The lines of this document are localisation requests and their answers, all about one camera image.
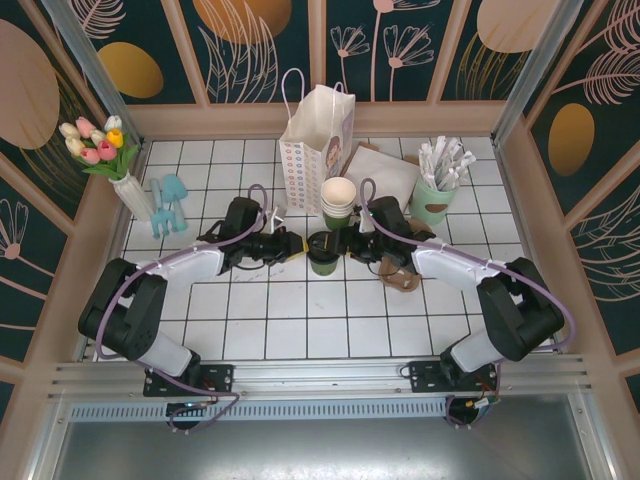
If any black plastic cup lid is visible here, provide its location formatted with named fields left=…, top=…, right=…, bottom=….
left=307, top=232, right=337, bottom=262

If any single green paper cup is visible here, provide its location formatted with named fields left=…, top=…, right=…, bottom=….
left=306, top=232, right=341, bottom=277

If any brown cardboard cup carrier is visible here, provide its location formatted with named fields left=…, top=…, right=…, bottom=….
left=375, top=217, right=436, bottom=297

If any white printed paper bag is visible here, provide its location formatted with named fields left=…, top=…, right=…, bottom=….
left=278, top=67, right=357, bottom=217

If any white paper napkin stack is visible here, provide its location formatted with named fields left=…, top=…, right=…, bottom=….
left=344, top=145, right=420, bottom=206

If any mint green straw holder cup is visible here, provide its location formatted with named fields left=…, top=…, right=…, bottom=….
left=409, top=177, right=459, bottom=227

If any stack of green paper cups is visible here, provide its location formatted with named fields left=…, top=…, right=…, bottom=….
left=319, top=176, right=358, bottom=231

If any paper wrapped straw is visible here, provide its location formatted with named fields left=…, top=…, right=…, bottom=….
left=452, top=152, right=476, bottom=189
left=446, top=140, right=464, bottom=189
left=435, top=135, right=451, bottom=186
left=419, top=142, right=439, bottom=189

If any light blue toy rake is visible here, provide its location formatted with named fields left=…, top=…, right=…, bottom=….
left=148, top=178, right=177, bottom=240

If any light blue toy shovel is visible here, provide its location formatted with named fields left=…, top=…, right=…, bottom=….
left=161, top=173, right=190, bottom=232

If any white ribbed vase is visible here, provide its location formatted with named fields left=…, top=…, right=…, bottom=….
left=110, top=172, right=154, bottom=221

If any artificial tulip bouquet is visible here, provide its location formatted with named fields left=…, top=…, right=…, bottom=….
left=58, top=114, right=142, bottom=182

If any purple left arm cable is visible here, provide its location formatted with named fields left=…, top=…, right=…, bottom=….
left=97, top=184, right=269, bottom=361

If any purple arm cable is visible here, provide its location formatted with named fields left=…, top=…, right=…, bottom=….
left=97, top=184, right=269, bottom=361
left=359, top=178, right=576, bottom=351

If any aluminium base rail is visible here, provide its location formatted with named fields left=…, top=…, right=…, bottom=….
left=47, top=352, right=596, bottom=401

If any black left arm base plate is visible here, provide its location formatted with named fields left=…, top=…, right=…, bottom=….
left=143, top=363, right=235, bottom=399

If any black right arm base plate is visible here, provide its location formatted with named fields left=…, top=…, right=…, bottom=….
left=408, top=358, right=501, bottom=394

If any grey slotted cable duct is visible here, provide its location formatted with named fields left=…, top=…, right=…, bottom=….
left=69, top=399, right=451, bottom=424

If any aluminium frame post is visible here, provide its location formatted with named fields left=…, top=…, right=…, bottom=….
left=39, top=0, right=147, bottom=149
left=491, top=0, right=585, bottom=147

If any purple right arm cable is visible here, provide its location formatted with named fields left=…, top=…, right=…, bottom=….
left=359, top=178, right=576, bottom=351

